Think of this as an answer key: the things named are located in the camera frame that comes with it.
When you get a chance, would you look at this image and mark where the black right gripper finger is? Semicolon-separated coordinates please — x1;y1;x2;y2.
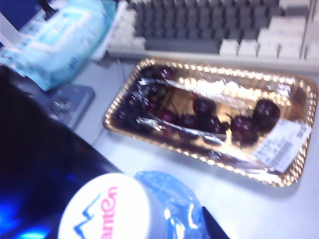
201;206;231;239

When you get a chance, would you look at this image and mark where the clear mineral water bottle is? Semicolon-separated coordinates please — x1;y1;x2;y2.
57;170;208;239

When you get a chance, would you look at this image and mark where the black thermos flask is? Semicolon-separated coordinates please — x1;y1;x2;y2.
0;66;125;239

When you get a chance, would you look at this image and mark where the white tray with snacks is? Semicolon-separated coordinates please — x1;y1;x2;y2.
102;57;319;189

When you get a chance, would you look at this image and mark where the dark red cherry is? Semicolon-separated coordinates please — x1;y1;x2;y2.
230;117;259;146
254;99;282;130
193;97;217;118
157;109;178;125

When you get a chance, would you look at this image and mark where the metal laptop stand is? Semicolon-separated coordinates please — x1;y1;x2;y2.
46;83;97;129

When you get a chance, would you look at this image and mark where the white and grey keyboard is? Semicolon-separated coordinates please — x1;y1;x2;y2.
107;0;319;63

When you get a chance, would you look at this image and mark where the teal wet wipes pack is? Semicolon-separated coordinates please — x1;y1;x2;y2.
0;0;118;92

